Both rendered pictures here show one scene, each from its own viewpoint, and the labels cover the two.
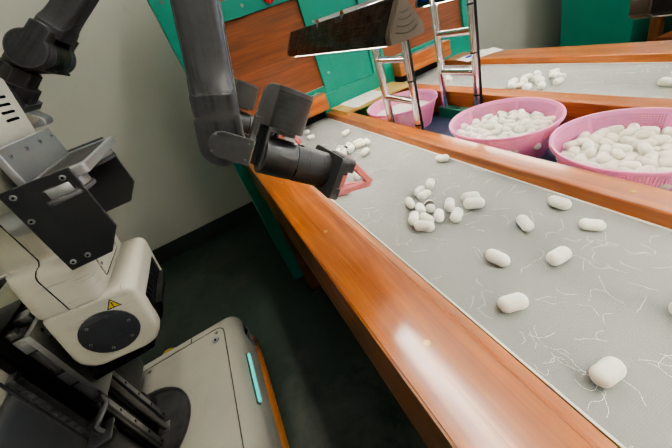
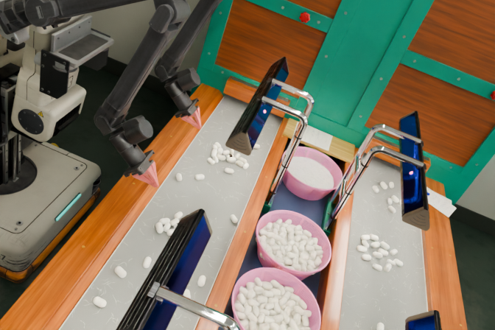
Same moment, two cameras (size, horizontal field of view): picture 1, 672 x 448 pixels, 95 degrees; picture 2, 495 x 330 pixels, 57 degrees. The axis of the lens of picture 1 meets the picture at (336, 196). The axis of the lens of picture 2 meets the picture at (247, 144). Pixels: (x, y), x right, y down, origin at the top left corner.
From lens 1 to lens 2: 1.03 m
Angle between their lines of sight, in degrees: 18
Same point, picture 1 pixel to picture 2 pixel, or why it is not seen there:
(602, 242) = not seen: hidden behind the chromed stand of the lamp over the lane
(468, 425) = (57, 265)
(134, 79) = not seen: outside the picture
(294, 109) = (135, 135)
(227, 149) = (101, 124)
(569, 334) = (114, 293)
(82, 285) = (37, 97)
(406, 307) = (97, 235)
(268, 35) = (286, 37)
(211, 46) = (124, 92)
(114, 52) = not seen: outside the picture
